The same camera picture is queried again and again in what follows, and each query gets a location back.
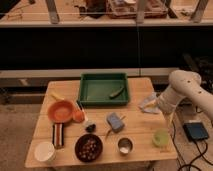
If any small metal cup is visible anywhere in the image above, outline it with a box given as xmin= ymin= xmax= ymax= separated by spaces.
xmin=118 ymin=137 xmax=133 ymax=155

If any wooden table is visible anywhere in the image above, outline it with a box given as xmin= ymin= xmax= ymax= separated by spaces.
xmin=25 ymin=78 xmax=177 ymax=169

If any orange plastic bowl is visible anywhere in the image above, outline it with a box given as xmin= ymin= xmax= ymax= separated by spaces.
xmin=47 ymin=100 xmax=74 ymax=123

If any yellow spoon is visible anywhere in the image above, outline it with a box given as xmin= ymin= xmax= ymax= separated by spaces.
xmin=51 ymin=93 xmax=65 ymax=101

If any green plastic tray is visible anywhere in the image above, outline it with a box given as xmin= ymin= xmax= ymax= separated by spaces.
xmin=78 ymin=73 xmax=130 ymax=106

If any green pickle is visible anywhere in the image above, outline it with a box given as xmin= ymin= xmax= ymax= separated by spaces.
xmin=109 ymin=87 xmax=124 ymax=99

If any green plastic cup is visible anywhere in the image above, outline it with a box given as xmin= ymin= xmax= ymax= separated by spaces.
xmin=152 ymin=130 xmax=169 ymax=147

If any striped brush block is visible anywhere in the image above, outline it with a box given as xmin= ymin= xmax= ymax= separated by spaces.
xmin=52 ymin=123 xmax=64 ymax=149

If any dark bowl with nuts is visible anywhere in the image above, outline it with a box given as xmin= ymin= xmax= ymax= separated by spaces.
xmin=75 ymin=134 xmax=103 ymax=162

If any small dark round object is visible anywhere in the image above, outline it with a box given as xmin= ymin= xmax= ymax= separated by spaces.
xmin=85 ymin=123 xmax=96 ymax=133

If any orange fruit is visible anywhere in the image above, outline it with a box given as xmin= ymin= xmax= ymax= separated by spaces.
xmin=73 ymin=111 xmax=85 ymax=123

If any black cable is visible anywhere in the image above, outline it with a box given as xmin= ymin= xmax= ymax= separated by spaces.
xmin=170 ymin=113 xmax=213 ymax=171

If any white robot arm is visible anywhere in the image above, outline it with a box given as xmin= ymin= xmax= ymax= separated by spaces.
xmin=156 ymin=70 xmax=213 ymax=121

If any crumpled cloth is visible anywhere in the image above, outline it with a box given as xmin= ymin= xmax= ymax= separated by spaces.
xmin=139 ymin=92 xmax=160 ymax=114

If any white paper cup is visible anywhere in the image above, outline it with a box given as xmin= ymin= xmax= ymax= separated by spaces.
xmin=34 ymin=142 xmax=56 ymax=163

